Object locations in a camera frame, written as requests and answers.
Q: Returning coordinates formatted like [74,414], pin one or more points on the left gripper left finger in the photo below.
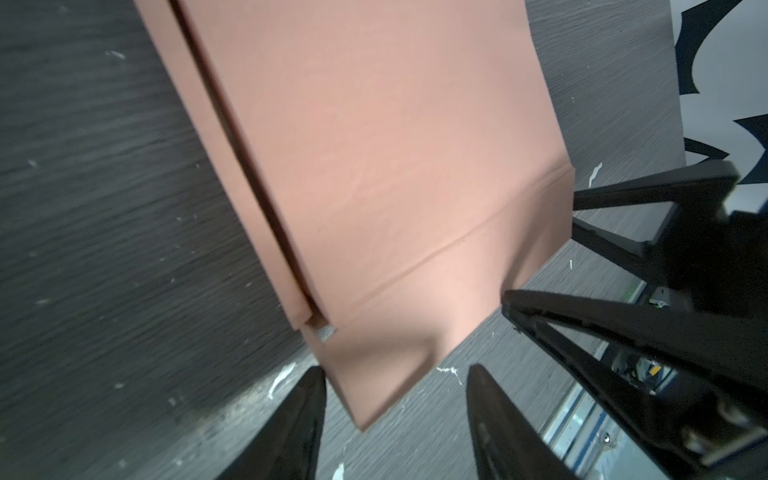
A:
[288,445]

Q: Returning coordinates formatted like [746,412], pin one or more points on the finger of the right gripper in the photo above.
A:
[688,201]
[623,354]

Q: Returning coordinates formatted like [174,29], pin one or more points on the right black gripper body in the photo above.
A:
[718,420]

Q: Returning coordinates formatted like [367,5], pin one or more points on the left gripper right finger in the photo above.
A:
[505,445]

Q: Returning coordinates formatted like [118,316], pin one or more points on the salmon cardboard box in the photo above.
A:
[396,165]

